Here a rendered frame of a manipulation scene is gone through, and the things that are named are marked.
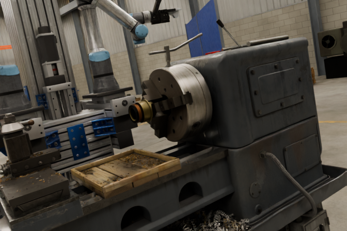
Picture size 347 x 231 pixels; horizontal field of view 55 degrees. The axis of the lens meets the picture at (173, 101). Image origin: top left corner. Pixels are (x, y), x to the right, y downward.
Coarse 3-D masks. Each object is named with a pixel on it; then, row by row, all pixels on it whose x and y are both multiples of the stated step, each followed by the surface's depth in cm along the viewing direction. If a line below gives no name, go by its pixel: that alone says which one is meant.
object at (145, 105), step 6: (138, 102) 131; (144, 102) 131; (150, 102) 134; (132, 108) 133; (138, 108) 129; (144, 108) 129; (150, 108) 130; (132, 114) 134; (138, 114) 128; (144, 114) 129; (150, 114) 131; (132, 120) 132; (138, 120) 129; (144, 120) 130; (150, 120) 132
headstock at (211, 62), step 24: (240, 48) 136; (264, 48) 141; (288, 48) 150; (216, 72) 131; (240, 72) 134; (264, 72) 142; (288, 72) 150; (216, 96) 135; (240, 96) 133; (264, 96) 141; (288, 96) 150; (312, 96) 162; (216, 120) 138; (240, 120) 132; (264, 120) 143; (288, 120) 151; (216, 144) 141; (240, 144) 133
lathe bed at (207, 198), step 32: (192, 160) 129; (224, 160) 137; (128, 192) 111; (160, 192) 120; (192, 192) 135; (224, 192) 134; (64, 224) 101; (96, 224) 106; (128, 224) 118; (160, 224) 118
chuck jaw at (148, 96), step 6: (150, 78) 144; (144, 84) 141; (150, 84) 142; (144, 90) 138; (150, 90) 139; (156, 90) 140; (144, 96) 136; (150, 96) 137; (156, 96) 138; (162, 96) 139; (156, 102) 140
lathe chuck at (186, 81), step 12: (156, 72) 139; (168, 72) 131; (180, 72) 132; (156, 84) 141; (168, 84) 133; (180, 84) 127; (192, 84) 129; (168, 96) 135; (192, 96) 127; (180, 108) 130; (192, 108) 127; (204, 108) 131; (168, 120) 139; (180, 120) 132; (192, 120) 129; (204, 120) 133; (168, 132) 141; (180, 132) 134; (192, 132) 134
